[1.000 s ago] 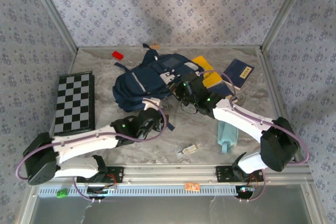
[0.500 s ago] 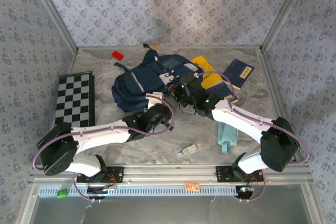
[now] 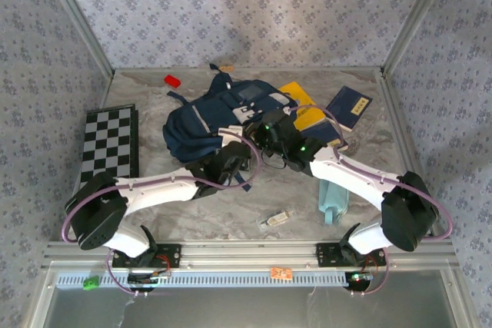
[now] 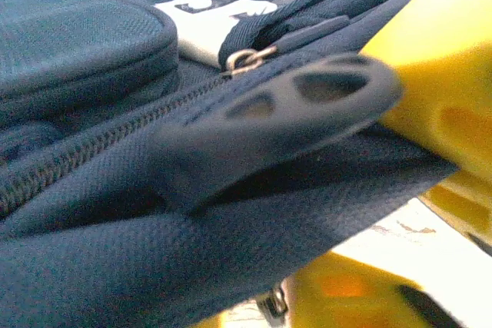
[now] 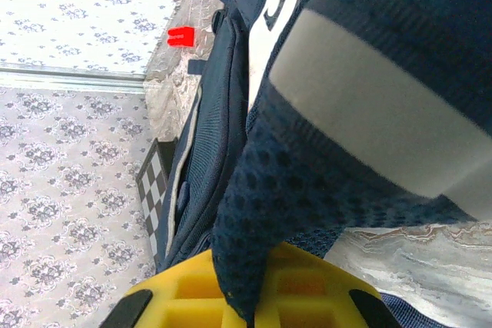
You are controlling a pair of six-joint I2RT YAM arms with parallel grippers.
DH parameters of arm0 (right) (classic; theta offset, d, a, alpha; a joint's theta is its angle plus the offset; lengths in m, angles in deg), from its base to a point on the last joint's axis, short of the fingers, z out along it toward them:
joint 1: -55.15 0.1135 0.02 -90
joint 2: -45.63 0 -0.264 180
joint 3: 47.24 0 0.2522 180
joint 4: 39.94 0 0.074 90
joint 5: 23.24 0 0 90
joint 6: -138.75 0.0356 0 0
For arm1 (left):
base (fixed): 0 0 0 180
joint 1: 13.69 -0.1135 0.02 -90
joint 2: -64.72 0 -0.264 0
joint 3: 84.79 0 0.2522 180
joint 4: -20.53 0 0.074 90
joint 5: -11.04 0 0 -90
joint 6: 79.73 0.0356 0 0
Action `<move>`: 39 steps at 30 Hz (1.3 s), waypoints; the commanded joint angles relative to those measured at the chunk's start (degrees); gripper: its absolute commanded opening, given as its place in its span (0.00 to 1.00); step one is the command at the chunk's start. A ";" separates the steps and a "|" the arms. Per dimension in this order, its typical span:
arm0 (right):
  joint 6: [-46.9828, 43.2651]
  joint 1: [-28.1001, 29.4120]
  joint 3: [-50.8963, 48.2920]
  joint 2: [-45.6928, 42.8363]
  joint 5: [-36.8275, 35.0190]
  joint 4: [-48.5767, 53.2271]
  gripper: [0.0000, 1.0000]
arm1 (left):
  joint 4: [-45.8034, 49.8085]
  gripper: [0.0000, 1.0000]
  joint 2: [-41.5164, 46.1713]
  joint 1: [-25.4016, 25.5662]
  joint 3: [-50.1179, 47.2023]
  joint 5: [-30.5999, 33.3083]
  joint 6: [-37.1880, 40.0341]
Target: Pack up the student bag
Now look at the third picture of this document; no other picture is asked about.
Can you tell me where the navy book with white pages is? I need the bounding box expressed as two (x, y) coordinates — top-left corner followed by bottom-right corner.
(299, 117), (350, 152)

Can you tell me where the navy blue backpack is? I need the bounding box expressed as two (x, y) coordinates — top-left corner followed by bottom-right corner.
(161, 62), (295, 194)

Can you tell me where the yellow book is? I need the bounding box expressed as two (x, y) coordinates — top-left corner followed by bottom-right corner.
(277, 81), (328, 131)

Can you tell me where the navy book with gold label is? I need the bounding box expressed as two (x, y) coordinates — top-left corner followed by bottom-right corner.
(325, 85), (374, 133)

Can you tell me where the black and grey chessboard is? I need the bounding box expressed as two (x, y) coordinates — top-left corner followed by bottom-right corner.
(78, 103), (140, 191)

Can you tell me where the left circuit board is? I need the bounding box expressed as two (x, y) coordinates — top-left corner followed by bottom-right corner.
(127, 272), (172, 287)

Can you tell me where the circuit board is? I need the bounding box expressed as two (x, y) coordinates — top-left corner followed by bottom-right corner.
(127, 272), (172, 287)
(345, 270), (374, 291)

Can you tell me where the grey metal panel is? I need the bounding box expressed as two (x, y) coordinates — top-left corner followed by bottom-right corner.
(28, 270), (476, 328)

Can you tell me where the right circuit board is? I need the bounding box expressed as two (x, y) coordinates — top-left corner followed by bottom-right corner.
(345, 270), (374, 291)

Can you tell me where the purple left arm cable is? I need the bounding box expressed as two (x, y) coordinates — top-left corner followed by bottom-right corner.
(61, 127), (263, 299)

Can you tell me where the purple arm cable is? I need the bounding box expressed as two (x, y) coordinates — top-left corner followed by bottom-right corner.
(286, 104), (454, 298)
(61, 127), (263, 299)

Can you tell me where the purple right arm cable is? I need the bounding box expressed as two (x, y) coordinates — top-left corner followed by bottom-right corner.
(286, 104), (454, 298)

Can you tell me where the aluminium front rail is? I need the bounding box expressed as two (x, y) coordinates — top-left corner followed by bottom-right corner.
(42, 239), (460, 271)

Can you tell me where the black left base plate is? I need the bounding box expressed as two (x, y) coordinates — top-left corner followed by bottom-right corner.
(111, 243), (182, 269)

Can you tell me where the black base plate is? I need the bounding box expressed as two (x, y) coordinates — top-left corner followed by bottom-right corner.
(111, 243), (182, 269)
(315, 242), (387, 267)

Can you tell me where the aluminium side rail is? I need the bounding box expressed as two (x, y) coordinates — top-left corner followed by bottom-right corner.
(378, 68), (441, 240)
(59, 72), (115, 241)

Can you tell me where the grey slotted cable duct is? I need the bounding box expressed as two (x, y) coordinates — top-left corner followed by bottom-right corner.
(55, 270), (351, 289)

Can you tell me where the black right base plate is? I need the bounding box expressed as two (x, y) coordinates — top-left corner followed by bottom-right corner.
(315, 242), (387, 267)

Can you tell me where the aluminium frame post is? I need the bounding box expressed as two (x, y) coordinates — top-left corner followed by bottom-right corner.
(38, 0), (115, 78)
(380, 0), (458, 78)

